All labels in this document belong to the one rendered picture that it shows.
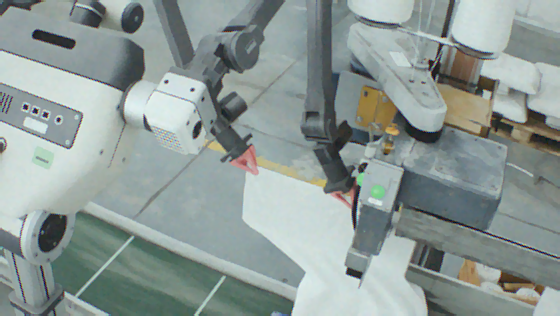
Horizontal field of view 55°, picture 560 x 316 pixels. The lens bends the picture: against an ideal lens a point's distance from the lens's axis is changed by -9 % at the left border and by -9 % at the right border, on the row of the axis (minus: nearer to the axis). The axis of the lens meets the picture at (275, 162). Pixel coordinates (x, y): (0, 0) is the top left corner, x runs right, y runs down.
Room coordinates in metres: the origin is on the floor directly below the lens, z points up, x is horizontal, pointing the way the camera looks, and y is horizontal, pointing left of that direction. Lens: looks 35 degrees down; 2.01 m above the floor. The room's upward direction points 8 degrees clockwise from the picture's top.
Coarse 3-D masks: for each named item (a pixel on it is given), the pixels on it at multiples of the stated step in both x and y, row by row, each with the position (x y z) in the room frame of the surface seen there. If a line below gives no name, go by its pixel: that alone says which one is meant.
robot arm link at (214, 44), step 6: (210, 36) 1.09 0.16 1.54; (216, 36) 1.08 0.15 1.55; (222, 36) 1.07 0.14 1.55; (210, 42) 1.05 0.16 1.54; (216, 42) 1.04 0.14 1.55; (222, 42) 1.05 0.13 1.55; (198, 48) 1.05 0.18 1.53; (204, 48) 1.04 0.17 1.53; (210, 48) 1.03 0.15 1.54; (216, 48) 1.02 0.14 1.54; (222, 48) 1.04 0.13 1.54; (216, 54) 1.02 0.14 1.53; (222, 54) 1.03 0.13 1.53; (222, 60) 1.03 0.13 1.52; (228, 72) 1.08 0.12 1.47; (240, 72) 1.06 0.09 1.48
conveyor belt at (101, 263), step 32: (96, 224) 1.72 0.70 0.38; (64, 256) 1.51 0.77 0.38; (96, 256) 1.54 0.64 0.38; (128, 256) 1.57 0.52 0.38; (160, 256) 1.60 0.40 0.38; (64, 288) 1.35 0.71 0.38; (96, 288) 1.38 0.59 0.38; (128, 288) 1.41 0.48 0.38; (160, 288) 1.43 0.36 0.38; (192, 288) 1.46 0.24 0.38; (224, 288) 1.48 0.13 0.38
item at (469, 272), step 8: (464, 264) 2.06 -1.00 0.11; (472, 264) 1.96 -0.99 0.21; (464, 272) 2.02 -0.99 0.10; (472, 272) 1.92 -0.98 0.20; (464, 280) 1.97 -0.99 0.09; (472, 280) 1.88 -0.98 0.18; (504, 280) 2.06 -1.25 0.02; (512, 280) 2.06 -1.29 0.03; (520, 280) 2.06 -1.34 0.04; (528, 280) 2.05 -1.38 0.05; (536, 288) 2.00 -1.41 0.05; (544, 288) 1.93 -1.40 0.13; (512, 296) 1.74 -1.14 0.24; (520, 296) 1.74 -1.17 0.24; (528, 296) 1.75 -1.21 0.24; (536, 304) 1.72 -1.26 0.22
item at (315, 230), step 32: (256, 192) 1.30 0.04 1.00; (288, 192) 1.27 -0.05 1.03; (320, 192) 1.24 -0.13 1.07; (256, 224) 1.30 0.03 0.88; (288, 224) 1.27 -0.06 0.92; (320, 224) 1.24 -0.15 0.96; (288, 256) 1.22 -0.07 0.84; (320, 256) 1.21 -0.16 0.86; (384, 256) 1.18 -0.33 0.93; (320, 288) 1.15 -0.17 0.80; (352, 288) 1.14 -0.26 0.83; (384, 288) 1.13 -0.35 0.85; (416, 288) 1.16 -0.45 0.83
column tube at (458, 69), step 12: (456, 12) 1.49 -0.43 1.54; (444, 60) 1.49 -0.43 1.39; (456, 60) 1.48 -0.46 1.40; (468, 60) 1.47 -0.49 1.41; (480, 60) 1.46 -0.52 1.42; (444, 72) 1.49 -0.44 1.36; (456, 72) 1.48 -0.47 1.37; (468, 72) 1.47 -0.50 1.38; (480, 72) 1.46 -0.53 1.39; (456, 84) 1.47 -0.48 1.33; (468, 84) 1.46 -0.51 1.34; (420, 252) 1.46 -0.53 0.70
